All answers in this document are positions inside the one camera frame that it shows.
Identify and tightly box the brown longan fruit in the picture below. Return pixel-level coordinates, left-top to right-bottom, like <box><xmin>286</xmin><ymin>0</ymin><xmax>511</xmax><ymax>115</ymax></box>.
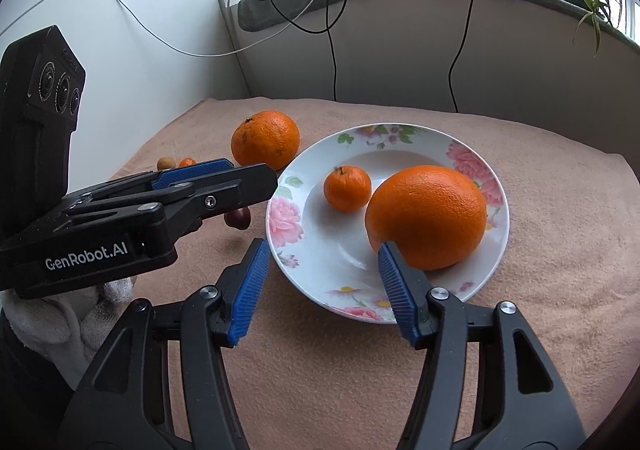
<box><xmin>156</xmin><ymin>156</ymin><xmax>177</xmax><ymax>170</ymax></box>

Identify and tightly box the small orange kumquat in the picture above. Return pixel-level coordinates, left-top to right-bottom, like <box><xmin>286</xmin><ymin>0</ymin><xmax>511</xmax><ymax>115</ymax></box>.
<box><xmin>177</xmin><ymin>158</ymin><xmax>198</xmax><ymax>168</ymax></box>

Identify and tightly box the dark red cherry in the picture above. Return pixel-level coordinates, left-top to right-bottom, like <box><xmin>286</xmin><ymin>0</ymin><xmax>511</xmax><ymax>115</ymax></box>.
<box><xmin>224</xmin><ymin>207</ymin><xmax>252</xmax><ymax>231</ymax></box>

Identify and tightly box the large rough orange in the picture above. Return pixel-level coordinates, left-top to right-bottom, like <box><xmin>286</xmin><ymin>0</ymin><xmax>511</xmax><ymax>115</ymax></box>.
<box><xmin>231</xmin><ymin>110</ymin><xmax>300</xmax><ymax>170</ymax></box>

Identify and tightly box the small mandarin with stem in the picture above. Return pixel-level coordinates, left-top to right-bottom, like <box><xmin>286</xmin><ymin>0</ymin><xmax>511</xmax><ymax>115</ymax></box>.
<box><xmin>323</xmin><ymin>165</ymin><xmax>372</xmax><ymax>214</ymax></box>

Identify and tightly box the large smooth orange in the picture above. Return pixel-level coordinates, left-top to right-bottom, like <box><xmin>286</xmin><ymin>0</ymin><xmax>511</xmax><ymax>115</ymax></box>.
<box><xmin>364</xmin><ymin>165</ymin><xmax>487</xmax><ymax>271</ymax></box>

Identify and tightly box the grey gloved left hand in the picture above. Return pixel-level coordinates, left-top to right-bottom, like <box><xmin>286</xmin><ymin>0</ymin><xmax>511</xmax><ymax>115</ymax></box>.
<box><xmin>1</xmin><ymin>278</ymin><xmax>136</xmax><ymax>389</ymax></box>

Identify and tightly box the white floral plate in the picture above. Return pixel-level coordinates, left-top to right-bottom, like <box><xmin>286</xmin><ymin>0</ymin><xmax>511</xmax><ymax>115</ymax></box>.
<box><xmin>266</xmin><ymin>123</ymin><xmax>510</xmax><ymax>324</ymax></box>

